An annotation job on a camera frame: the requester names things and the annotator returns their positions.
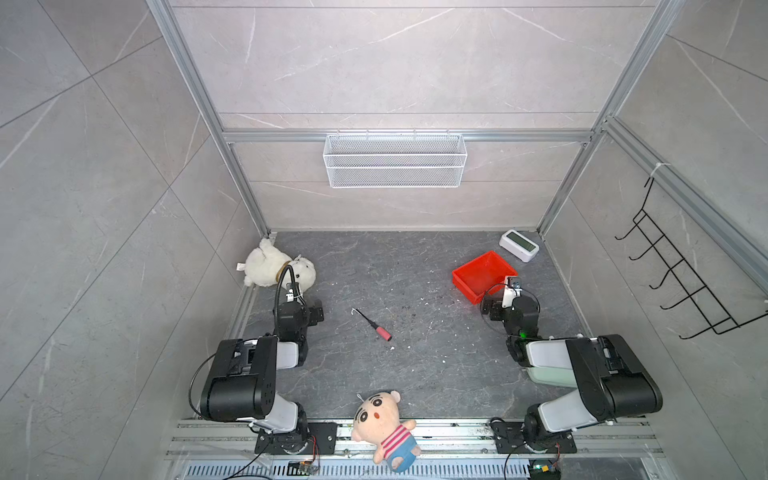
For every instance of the white wire mesh basket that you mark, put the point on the white wire mesh basket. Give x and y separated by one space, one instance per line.
415 160

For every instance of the aluminium rail frame front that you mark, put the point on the aluminium rail frame front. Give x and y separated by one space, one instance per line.
451 448

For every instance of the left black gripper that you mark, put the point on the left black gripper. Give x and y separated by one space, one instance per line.
312 311

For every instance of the white plush lamb toy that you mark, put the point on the white plush lamb toy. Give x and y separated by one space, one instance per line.
265 265

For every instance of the red plastic bin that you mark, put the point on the red plastic bin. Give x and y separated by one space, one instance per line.
480 275

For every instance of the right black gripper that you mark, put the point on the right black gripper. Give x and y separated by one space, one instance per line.
496 306

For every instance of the cartoon boy plush doll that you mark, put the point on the cartoon boy plush doll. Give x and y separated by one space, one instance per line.
377 422

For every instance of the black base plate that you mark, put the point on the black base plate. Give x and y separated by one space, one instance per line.
518 437
318 438

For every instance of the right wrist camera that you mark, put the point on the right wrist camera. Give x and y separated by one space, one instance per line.
512 290

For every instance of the black wire hook rack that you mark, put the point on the black wire hook rack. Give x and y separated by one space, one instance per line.
695 291

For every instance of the red-handled screwdriver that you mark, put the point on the red-handled screwdriver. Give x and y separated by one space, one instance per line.
381 331

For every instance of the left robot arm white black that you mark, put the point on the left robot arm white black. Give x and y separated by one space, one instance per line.
241 384

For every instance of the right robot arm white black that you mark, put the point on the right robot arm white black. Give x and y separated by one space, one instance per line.
605 378

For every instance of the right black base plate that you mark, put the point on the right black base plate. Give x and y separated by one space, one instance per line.
518 437

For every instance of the white digital clock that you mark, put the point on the white digital clock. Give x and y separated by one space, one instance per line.
519 245

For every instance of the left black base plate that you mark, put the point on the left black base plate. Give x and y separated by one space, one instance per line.
318 438

